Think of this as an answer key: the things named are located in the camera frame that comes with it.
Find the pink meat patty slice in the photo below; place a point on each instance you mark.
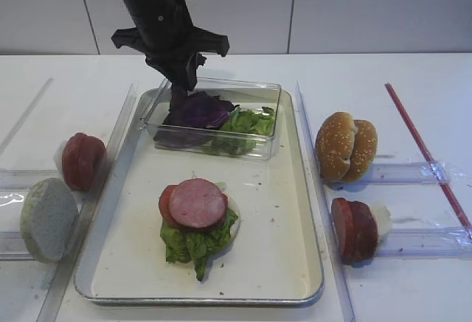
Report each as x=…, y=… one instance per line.
x=197, y=203

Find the green lettuce in container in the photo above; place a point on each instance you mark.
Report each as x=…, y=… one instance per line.
x=242, y=122

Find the metal baking tray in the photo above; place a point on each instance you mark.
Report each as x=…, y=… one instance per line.
x=274, y=260

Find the sesame bun right piece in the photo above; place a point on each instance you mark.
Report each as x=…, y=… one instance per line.
x=364, y=151

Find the bottom bun on tray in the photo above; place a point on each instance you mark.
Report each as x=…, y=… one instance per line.
x=234, y=207

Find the dark red sausage slice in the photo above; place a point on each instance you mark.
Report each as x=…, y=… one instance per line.
x=344, y=227
x=365, y=233

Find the clear plastic rail left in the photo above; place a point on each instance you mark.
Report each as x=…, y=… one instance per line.
x=65, y=267

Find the white onion piece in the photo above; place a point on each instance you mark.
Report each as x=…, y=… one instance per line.
x=383, y=220

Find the tomato slices left rack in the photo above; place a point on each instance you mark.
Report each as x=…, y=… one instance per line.
x=81, y=158

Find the green lettuce on stack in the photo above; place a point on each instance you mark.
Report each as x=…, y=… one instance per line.
x=186, y=246

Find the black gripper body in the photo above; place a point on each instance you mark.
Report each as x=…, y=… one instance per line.
x=164, y=29

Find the sesame bun left piece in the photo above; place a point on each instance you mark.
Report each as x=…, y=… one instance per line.
x=334, y=145

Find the clear plastic container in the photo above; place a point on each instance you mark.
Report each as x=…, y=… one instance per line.
x=245, y=95

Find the clear plastic rail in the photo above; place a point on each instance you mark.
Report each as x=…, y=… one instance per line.
x=65, y=267
x=327, y=243

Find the clear rack lower right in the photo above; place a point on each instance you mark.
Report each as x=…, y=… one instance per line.
x=425, y=243

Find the dark red sausage slice rear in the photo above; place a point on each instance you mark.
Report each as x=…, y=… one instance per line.
x=365, y=233

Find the clear rack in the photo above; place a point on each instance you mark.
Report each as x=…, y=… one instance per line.
x=24, y=179
x=425, y=243
x=13, y=248
x=419, y=173

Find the tomato slice on stack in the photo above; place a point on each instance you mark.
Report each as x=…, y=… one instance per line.
x=164, y=201

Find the clear rack upper left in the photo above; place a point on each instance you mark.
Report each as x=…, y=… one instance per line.
x=24, y=179

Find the white bun half left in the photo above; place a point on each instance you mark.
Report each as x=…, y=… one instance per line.
x=47, y=217

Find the clear rack lower left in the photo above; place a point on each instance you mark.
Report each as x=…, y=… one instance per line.
x=13, y=248

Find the clear plastic rail right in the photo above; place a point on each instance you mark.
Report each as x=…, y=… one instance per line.
x=327, y=243

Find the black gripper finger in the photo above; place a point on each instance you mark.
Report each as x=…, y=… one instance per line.
x=180, y=72

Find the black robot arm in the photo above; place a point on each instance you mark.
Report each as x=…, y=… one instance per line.
x=164, y=32

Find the dark red sausage slice front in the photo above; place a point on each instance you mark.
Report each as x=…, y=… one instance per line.
x=344, y=227

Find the purple cabbage leaves in container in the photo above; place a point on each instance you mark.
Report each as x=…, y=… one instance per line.
x=201, y=111

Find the purple cabbage leaf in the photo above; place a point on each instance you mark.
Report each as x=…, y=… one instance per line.
x=178, y=100

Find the red straw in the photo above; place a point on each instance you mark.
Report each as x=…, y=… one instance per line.
x=445, y=187

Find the sesame bun piece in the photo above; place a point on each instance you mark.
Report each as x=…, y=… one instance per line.
x=364, y=151
x=334, y=145

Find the clear rack upper right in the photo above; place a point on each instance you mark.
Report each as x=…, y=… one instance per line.
x=419, y=173

